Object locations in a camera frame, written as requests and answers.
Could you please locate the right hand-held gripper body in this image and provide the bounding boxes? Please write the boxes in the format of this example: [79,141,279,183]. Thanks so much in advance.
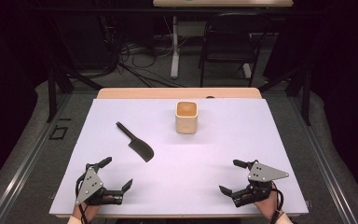
[231,160,291,209]

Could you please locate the black folding chair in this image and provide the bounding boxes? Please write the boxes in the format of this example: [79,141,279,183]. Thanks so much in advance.
[198,12,273,88]

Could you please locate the light wooden table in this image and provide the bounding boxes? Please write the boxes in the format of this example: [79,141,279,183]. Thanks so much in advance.
[55,87,302,219]

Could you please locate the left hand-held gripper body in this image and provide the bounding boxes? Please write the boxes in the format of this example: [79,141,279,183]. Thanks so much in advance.
[75,162,125,207]

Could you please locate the black metal stand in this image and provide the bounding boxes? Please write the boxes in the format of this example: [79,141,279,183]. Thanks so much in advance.
[258,59,313,127]
[45,18,104,123]

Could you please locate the dark curtain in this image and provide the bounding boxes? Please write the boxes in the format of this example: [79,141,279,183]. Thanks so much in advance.
[310,0,358,203]
[0,0,49,194]

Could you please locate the black kitchen knife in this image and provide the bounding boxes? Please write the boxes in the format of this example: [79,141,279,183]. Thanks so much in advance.
[116,121,155,163]

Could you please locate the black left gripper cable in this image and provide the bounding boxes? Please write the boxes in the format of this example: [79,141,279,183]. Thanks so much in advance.
[75,172,90,224]

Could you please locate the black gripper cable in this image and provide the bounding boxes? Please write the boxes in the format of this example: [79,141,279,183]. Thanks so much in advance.
[75,172,90,224]
[269,186,285,224]

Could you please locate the white table mat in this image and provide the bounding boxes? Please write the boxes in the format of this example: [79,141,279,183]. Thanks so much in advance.
[48,98,310,217]

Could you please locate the person's left hand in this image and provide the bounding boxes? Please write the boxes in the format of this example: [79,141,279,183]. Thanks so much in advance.
[72,194,115,223]

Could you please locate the person's right hand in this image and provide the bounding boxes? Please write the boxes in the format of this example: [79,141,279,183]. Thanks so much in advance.
[251,182,285,222]

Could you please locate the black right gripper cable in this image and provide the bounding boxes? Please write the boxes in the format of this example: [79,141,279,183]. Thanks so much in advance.
[269,186,285,224]

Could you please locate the bundle of floor cables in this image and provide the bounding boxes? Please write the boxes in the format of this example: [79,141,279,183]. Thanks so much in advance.
[102,15,185,89]

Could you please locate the desk with white legs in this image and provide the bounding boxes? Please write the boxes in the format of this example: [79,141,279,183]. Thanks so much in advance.
[152,0,295,79]

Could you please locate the beige square cup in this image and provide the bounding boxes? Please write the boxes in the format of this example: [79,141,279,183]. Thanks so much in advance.
[174,100,199,135]

